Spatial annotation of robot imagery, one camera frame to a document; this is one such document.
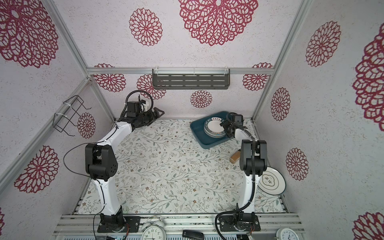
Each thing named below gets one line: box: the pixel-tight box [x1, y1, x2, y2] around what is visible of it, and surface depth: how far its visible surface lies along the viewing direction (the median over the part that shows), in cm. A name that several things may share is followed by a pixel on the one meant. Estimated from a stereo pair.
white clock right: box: [275, 227, 300, 240], surface depth 70 cm
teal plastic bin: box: [190, 111, 234, 149], surface depth 109 cm
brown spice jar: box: [229, 149, 242, 164], surface depth 97 cm
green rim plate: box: [203, 117, 227, 138], surface depth 109 cm
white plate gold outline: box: [257, 166, 286, 196], surface depth 88 cm
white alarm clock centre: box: [141, 221, 167, 240], surface depth 70 cm
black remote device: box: [182, 229, 205, 240], surface depth 70 cm
